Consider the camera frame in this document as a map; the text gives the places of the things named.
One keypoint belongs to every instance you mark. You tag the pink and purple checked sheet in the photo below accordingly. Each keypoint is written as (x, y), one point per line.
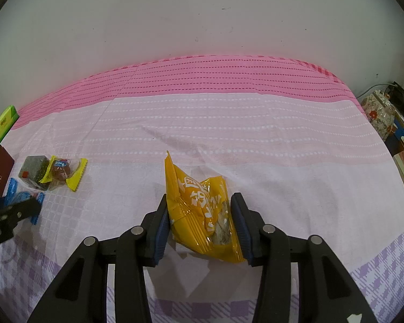
(222, 134)

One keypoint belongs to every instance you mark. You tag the yellow snack packet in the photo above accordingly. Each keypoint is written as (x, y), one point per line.
(192, 215)

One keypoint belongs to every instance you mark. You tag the yellow wrapped red candy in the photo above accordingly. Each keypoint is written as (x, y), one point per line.
(62, 171)

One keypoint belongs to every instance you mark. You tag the blue candy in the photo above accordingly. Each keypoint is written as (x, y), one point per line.
(11, 190)
(37, 197)

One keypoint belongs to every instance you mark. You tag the green tissue box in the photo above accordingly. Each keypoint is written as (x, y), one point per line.
(5, 122)

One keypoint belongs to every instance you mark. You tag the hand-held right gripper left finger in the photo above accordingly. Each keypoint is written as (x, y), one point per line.
(163, 230)

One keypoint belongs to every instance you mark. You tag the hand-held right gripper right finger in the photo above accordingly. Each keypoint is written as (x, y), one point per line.
(244, 234)

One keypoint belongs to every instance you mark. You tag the grey green snack packet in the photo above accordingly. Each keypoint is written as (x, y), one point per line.
(32, 170)

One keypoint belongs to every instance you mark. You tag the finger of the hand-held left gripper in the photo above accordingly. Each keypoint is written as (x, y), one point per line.
(13, 213)

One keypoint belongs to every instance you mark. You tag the floral ceramic teapot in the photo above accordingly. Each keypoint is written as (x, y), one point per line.
(378, 112)

